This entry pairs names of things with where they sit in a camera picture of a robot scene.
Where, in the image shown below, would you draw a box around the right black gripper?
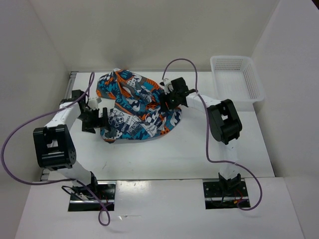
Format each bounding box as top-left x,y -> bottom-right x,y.
158,88 -> 179,113

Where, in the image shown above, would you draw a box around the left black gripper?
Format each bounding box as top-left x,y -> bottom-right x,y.
77,107 -> 111,134

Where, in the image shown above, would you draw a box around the colourful patterned shorts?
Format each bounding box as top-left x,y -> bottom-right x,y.
96,69 -> 182,143

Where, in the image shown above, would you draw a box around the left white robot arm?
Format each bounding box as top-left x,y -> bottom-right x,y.
33,90 -> 110,199

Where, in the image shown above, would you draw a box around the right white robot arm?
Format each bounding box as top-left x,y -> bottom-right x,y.
159,77 -> 243,196

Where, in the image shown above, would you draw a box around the white plastic basket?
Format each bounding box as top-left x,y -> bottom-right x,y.
210,56 -> 265,107

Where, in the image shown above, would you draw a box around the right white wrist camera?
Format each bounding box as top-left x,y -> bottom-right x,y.
160,78 -> 173,94

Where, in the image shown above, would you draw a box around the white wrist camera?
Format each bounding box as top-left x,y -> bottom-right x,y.
160,78 -> 173,94
87,97 -> 102,110

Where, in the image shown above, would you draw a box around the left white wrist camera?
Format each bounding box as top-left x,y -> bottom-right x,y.
87,97 -> 102,110

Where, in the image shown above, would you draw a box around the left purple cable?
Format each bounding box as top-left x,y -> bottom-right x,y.
1,72 -> 111,226

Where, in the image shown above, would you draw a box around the purple cable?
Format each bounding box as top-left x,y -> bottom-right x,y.
1,72 -> 111,226
161,58 -> 263,212

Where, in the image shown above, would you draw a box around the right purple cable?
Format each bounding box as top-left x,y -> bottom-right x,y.
161,58 -> 263,212

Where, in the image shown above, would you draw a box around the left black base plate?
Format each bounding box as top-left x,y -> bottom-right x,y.
61,181 -> 116,212

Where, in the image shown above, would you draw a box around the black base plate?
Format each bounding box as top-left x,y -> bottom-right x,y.
61,181 -> 116,212
203,180 -> 251,210

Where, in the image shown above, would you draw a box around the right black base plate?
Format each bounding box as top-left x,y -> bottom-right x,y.
203,180 -> 251,210

